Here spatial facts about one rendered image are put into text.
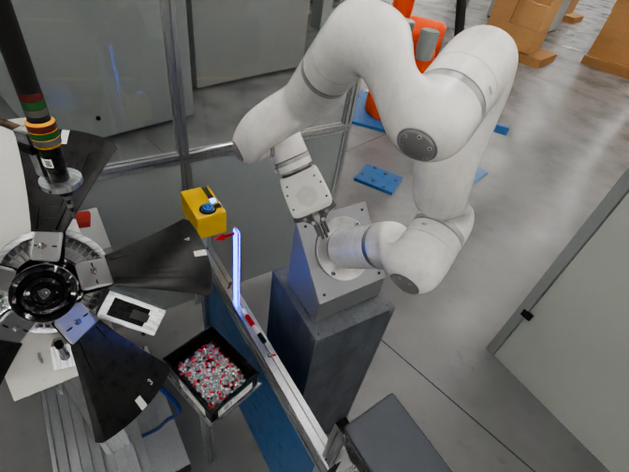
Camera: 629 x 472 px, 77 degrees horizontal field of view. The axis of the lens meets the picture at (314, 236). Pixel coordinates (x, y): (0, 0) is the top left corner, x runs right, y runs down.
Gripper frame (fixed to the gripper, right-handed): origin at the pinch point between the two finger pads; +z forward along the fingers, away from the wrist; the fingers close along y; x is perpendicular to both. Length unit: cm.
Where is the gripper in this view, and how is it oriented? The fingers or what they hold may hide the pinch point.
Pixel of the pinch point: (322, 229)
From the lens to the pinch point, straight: 94.7
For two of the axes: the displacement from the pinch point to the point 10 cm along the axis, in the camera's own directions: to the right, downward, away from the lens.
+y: 9.2, -3.8, -0.8
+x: -0.2, -2.5, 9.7
